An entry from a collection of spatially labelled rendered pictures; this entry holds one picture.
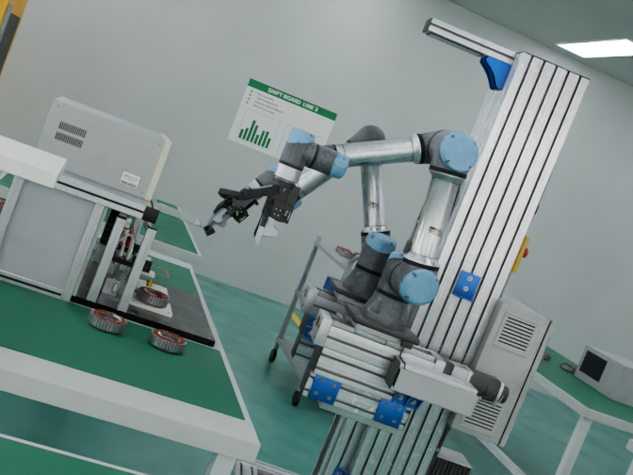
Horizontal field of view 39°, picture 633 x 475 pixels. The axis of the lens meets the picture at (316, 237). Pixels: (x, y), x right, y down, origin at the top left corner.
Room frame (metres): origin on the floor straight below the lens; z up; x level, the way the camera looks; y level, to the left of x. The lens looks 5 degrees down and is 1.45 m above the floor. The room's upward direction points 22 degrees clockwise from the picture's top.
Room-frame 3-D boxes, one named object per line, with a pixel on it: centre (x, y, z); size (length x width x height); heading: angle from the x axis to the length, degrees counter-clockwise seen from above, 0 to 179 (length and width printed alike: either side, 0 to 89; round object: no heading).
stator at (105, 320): (2.60, 0.49, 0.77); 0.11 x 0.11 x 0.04
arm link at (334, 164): (2.65, 0.05, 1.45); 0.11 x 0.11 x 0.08; 15
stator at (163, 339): (2.64, 0.30, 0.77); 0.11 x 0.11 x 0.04
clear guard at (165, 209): (3.29, 0.53, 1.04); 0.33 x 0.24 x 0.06; 105
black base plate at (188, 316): (3.11, 0.49, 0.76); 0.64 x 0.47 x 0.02; 15
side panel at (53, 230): (2.70, 0.78, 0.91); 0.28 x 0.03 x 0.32; 105
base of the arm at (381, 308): (2.86, -0.30, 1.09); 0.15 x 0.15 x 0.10
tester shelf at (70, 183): (3.03, 0.79, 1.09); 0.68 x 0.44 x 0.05; 15
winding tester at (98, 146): (3.05, 0.79, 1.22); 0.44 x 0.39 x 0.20; 15
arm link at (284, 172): (2.61, 0.15, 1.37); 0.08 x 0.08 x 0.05
